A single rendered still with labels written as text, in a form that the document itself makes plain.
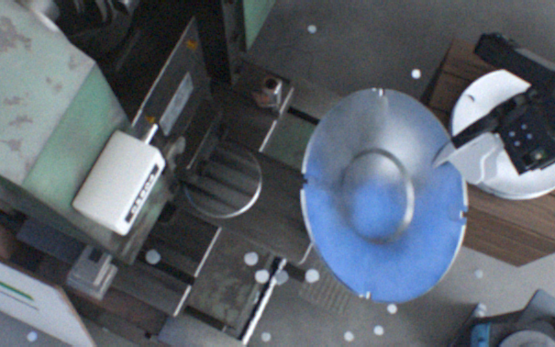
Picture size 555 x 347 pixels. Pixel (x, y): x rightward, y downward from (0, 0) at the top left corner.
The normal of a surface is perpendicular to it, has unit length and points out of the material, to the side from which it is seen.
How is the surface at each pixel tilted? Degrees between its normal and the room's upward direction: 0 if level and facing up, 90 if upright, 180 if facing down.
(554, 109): 45
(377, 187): 53
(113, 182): 0
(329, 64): 0
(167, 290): 0
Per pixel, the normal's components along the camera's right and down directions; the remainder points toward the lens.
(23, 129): 0.65, 0.12
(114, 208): 0.01, -0.25
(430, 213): -0.76, 0.06
